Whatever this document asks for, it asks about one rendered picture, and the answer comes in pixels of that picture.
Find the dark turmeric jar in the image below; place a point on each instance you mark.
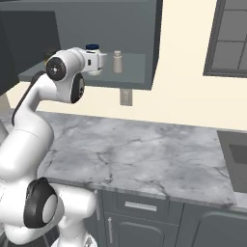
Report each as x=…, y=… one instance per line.
x=48, y=53

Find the grey wall outlet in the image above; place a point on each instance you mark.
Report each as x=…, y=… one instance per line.
x=126, y=97

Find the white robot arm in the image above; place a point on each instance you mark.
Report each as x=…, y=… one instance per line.
x=29, y=141

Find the grey framed window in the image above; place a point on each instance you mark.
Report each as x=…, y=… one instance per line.
x=230, y=35

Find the dark grey wall cabinet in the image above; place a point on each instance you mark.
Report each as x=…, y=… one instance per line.
x=128, y=29

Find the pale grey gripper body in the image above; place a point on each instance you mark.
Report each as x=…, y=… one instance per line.
x=102, y=60

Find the dark grey drawer front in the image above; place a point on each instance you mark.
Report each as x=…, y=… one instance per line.
x=141, y=205

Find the grey shaker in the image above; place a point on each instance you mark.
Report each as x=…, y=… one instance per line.
x=117, y=62

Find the dark grey base cupboard door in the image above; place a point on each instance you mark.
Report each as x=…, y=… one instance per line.
x=218, y=228
x=144, y=233
x=98, y=228

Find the grey sink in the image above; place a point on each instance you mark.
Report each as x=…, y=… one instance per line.
x=236, y=160

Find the dark grey narrow cabinet door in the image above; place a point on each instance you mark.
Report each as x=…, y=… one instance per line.
x=156, y=41

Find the white mayonnaise jar blue lid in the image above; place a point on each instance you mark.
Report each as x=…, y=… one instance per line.
x=92, y=47

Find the dark grey wide cabinet door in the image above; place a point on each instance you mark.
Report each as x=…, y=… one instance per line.
x=25, y=41

